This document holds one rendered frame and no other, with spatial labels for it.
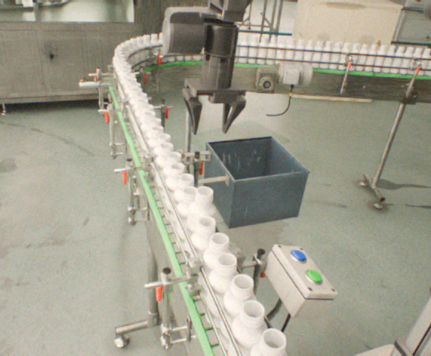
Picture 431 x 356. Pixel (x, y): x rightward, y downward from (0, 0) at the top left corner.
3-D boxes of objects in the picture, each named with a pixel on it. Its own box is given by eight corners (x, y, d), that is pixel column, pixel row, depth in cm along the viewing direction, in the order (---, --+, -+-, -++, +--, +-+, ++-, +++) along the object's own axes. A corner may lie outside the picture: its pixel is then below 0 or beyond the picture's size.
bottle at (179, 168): (168, 225, 103) (168, 173, 94) (162, 212, 108) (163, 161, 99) (189, 222, 105) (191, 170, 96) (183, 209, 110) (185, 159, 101)
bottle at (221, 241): (202, 308, 81) (207, 250, 72) (198, 285, 86) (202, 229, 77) (229, 305, 82) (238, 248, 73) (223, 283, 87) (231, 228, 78)
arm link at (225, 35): (245, 21, 63) (233, 15, 67) (206, 18, 60) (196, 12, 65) (239, 64, 66) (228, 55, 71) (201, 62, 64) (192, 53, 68)
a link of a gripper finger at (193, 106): (178, 127, 76) (182, 80, 71) (211, 125, 78) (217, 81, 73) (188, 142, 71) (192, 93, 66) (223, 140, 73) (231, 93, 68)
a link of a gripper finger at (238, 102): (195, 126, 77) (200, 81, 72) (228, 124, 80) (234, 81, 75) (206, 141, 72) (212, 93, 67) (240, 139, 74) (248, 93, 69)
